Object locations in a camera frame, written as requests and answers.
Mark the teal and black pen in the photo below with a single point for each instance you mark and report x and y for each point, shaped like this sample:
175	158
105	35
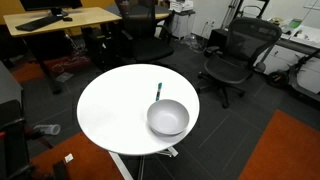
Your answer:
159	89

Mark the black padded office chair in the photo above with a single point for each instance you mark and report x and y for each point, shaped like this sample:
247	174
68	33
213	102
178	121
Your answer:
146	46

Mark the white small cabinet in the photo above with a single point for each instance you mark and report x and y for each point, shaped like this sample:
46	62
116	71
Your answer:
183	26

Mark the black mesh office chair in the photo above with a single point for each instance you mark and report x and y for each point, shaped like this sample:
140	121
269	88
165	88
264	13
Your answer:
226	68

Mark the black computer tower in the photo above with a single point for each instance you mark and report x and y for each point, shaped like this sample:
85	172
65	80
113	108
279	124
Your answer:
96	46

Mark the black box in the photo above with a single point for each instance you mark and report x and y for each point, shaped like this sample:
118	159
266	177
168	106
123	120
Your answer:
218	37

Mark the white table base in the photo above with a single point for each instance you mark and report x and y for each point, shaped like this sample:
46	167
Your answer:
118	164

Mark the white printer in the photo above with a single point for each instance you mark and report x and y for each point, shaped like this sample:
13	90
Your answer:
181	5

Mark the light wooden desk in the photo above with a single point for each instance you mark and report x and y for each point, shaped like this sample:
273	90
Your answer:
83	16

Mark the white paper tag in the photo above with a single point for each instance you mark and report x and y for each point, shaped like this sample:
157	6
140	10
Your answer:
68	158

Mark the black computer mouse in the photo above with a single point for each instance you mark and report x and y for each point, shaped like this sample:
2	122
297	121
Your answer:
67	19

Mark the clear plastic bottle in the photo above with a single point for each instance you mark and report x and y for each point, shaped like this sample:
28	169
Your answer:
48	129

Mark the black electric scooter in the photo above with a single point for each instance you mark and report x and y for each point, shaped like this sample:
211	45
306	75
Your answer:
278	78

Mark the black keyboard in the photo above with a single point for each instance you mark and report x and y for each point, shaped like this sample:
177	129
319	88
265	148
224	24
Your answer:
38	23

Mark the black computer monitor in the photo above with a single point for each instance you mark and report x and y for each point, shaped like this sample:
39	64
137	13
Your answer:
50	4

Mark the white workbench with cabinets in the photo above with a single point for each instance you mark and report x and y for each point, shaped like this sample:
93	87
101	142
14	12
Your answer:
300	63

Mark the green box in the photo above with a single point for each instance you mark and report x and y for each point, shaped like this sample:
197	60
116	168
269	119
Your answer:
295	23

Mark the black equipment stand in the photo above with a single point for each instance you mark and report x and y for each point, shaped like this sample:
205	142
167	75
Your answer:
13	150

